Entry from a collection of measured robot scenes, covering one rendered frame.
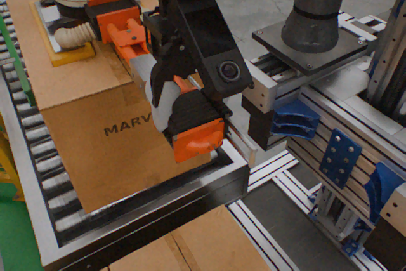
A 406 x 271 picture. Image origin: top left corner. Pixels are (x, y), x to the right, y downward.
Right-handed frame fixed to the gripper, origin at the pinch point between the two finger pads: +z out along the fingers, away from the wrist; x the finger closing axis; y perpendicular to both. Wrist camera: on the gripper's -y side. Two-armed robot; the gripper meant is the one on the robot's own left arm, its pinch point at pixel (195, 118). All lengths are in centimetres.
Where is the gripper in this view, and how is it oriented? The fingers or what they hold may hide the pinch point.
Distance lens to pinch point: 50.2
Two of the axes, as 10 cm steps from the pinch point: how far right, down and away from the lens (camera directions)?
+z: -0.1, 7.2, 6.9
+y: -4.8, -6.1, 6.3
